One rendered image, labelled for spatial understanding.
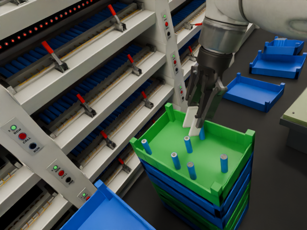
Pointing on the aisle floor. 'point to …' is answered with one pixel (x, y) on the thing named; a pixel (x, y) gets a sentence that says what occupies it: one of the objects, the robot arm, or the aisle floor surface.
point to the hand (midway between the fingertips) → (193, 121)
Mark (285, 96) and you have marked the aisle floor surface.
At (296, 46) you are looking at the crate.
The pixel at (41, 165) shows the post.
